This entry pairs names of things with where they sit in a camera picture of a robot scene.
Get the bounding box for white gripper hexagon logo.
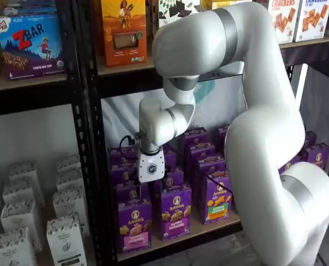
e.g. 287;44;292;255
138;148;166;183

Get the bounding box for purple Annie's box pink patch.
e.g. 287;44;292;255
108;146;139;167
110;163;140;186
117;197;153;253
114;181;151;204

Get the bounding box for purple Annie's box violet patch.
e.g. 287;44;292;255
163;146;178;170
160;182;192;241
164;166;185;189

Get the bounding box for purple Annie's box green patch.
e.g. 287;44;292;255
200;172;233;225
180;127;211;150
190;142;219;163
196;157;226;178

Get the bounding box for purple Annie's box orange patch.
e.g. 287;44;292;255
214;125;231;147

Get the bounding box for orange Revival box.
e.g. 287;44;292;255
102;0;148;67

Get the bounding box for purple Annie's box brown patch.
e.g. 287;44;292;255
277;155;301;174

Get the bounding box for Simple Mills box dark crackers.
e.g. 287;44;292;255
158;0;201;28

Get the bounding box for blue ZBar snack box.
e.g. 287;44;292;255
0;13;67;80

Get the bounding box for Simple Mills box yellow bar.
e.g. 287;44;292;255
200;0;254;12

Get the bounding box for pretzel crackers cheddar box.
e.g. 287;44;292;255
268;0;301;44

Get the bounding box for light blue snack box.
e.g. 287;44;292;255
3;0;58;18

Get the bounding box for pretzel crackers sea salt box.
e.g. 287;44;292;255
293;0;329;42

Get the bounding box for white carton leafy print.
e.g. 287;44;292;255
2;178;45;208
0;227;37;266
55;168;84;195
57;154;82;174
8;160;40;183
53;188;90;236
0;199;43;252
47;214;87;266

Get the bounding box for black metal shelving rack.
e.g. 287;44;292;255
75;0;329;266
0;0;98;266

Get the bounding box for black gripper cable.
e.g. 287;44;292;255
119;134;234;195

